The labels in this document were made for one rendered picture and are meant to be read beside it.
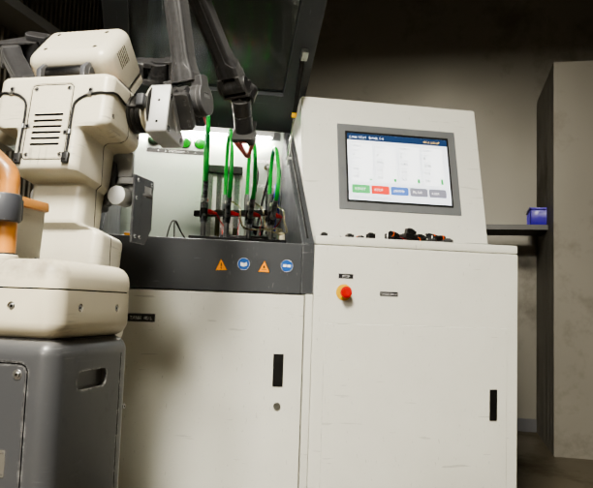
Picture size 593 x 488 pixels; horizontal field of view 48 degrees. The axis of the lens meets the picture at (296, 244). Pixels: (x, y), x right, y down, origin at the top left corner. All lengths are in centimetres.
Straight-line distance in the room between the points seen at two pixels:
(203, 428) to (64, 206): 89
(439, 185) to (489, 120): 224
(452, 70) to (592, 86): 114
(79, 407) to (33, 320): 16
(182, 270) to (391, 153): 95
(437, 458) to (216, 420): 72
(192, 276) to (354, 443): 73
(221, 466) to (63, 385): 111
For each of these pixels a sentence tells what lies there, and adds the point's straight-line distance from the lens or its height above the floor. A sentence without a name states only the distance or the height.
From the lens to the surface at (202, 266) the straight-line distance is 209.
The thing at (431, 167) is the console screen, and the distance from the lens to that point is 260.
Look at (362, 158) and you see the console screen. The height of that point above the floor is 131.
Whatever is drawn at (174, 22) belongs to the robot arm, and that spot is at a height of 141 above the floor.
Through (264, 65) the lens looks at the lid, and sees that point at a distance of 255.
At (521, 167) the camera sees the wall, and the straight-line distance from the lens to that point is 472.
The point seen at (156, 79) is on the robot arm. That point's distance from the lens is 207.
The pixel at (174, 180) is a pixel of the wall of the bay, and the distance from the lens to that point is 267.
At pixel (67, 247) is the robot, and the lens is 153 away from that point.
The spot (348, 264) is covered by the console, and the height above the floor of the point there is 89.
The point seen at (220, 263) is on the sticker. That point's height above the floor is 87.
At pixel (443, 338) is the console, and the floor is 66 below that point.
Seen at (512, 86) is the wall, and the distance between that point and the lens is 486.
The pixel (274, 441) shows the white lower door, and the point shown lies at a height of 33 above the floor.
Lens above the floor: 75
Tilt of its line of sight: 5 degrees up
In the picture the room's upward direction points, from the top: 2 degrees clockwise
